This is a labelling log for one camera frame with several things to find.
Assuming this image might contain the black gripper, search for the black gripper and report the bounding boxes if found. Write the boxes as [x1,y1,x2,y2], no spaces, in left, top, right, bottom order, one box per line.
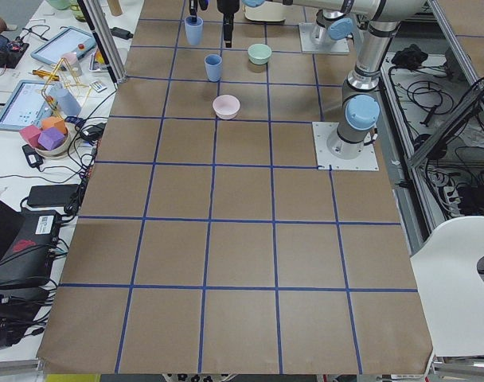
[217,0,239,48]
[188,0,209,22]

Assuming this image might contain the blue cup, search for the blue cup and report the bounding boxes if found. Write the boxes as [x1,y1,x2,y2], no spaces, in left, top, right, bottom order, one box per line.
[50,86,81,116]
[185,16,204,46]
[204,54,222,82]

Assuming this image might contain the green bowl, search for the green bowl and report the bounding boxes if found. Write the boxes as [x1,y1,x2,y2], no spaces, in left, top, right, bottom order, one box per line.
[248,43,272,65]

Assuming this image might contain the cardboard tube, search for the cardboard tube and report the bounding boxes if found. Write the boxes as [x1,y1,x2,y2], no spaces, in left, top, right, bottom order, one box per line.
[107,0,123,17]

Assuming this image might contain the pink bowl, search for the pink bowl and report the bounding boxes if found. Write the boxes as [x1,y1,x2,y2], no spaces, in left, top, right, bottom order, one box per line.
[213,95,240,120]

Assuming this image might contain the remote control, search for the remote control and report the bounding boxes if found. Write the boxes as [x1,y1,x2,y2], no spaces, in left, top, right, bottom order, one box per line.
[90,80,107,93]

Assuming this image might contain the teach pendant tablet far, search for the teach pendant tablet far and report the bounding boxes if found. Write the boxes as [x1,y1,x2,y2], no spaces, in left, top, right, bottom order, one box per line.
[30,26,96,65]

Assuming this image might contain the teach pendant tablet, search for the teach pendant tablet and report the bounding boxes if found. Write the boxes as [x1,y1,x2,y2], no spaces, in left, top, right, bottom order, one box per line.
[30,26,96,65]
[0,80,53,131]

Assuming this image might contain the pink cup on desk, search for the pink cup on desk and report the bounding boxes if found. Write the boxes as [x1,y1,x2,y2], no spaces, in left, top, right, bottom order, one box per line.
[61,52,83,76]

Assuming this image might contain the blue cup on desk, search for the blue cup on desk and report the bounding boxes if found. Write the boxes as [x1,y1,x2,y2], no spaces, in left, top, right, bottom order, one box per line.
[50,86,81,116]

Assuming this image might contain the teach pendant tablet near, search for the teach pendant tablet near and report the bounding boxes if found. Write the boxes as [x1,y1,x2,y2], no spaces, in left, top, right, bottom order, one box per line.
[0,80,53,131]

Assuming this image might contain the bowl of foam blocks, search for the bowl of foam blocks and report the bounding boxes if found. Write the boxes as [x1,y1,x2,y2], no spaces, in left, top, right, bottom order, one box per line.
[19,116,72,158]

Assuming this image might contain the small black adapter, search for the small black adapter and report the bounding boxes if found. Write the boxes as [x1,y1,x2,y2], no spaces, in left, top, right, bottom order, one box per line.
[21,144,44,168]

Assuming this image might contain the black power adapter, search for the black power adapter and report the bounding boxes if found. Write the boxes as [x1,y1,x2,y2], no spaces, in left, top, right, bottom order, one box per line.
[26,184,78,208]

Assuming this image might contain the black computer box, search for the black computer box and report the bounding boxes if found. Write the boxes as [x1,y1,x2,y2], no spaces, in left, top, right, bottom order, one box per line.
[0,200,59,290]

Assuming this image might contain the white chair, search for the white chair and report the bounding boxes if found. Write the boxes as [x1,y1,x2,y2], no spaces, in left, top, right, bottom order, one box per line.
[411,216,484,357]

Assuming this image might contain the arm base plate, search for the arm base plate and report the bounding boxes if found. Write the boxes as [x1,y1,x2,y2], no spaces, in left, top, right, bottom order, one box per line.
[312,122,379,171]
[299,23,349,55]

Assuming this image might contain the aluminium frame post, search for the aluminium frame post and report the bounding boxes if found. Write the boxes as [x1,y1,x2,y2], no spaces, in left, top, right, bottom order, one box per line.
[79,0,127,84]

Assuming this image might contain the gold wire rack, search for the gold wire rack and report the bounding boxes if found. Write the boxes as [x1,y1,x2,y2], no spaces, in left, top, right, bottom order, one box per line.
[41,58,92,117]

